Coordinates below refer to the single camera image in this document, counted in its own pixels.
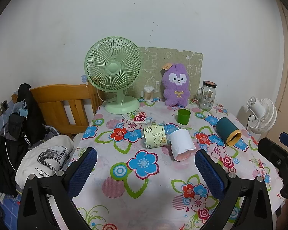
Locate wooden bed headboard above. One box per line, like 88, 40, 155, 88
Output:
12, 83, 103, 137

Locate thin white charger cable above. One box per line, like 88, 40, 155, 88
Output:
0, 108, 18, 173

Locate small green cup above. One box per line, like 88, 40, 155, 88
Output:
177, 109, 191, 124

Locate white cup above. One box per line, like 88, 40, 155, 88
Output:
169, 129, 196, 162

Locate black bag and clothes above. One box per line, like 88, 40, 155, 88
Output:
0, 83, 48, 197

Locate white clip fan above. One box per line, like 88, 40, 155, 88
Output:
245, 96, 277, 134

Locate floral tablecloth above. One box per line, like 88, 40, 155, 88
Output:
55, 97, 283, 230

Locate purple plush toy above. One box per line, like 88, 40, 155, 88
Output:
161, 63, 191, 107

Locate clear cup with yellow label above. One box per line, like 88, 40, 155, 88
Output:
143, 124, 171, 150

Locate blue bedsheet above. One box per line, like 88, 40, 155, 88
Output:
0, 192, 23, 230

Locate light blue cloth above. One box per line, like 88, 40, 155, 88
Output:
13, 101, 30, 118

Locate green desk fan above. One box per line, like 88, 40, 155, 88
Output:
84, 36, 142, 115

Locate green patterned board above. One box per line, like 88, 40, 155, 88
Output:
137, 47, 204, 99

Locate glass jar mug with lid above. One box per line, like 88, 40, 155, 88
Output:
195, 81, 217, 111

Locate cotton swab container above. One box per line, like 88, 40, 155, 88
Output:
143, 86, 154, 102

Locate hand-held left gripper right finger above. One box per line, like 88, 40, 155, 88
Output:
194, 149, 273, 230

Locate white fan power cable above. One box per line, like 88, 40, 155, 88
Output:
120, 90, 159, 126

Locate white printed t-shirt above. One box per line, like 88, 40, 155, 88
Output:
15, 135, 75, 192

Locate teal cup with yellow rim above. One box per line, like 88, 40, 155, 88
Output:
216, 117, 242, 146

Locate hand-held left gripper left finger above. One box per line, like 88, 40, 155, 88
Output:
17, 147, 98, 230

